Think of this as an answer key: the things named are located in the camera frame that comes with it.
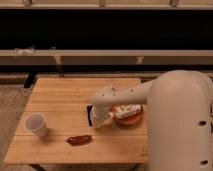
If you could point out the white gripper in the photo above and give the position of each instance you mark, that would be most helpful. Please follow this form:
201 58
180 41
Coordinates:
99 115

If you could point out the black eraser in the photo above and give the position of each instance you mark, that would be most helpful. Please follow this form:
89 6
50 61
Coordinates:
89 111

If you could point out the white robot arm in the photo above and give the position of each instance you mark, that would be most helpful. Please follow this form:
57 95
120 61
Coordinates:
179 113

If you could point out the white plastic bottle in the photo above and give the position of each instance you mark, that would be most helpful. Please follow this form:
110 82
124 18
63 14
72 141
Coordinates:
122 111

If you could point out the small white block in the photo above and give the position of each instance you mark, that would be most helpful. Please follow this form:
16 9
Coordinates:
108 89

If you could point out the orange bowl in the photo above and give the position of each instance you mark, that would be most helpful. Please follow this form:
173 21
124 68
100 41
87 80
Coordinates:
129 120

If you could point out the red-brown snack wrapper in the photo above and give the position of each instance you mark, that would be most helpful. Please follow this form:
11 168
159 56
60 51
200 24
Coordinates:
78 140

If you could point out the wooden table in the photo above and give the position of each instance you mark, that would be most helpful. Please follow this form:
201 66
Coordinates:
63 102

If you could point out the white plastic cup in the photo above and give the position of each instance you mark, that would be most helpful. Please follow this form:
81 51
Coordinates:
36 124

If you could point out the white tape piece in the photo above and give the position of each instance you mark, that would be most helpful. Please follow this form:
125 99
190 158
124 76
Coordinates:
139 60

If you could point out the black table leg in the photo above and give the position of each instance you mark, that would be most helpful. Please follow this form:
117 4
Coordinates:
30 79

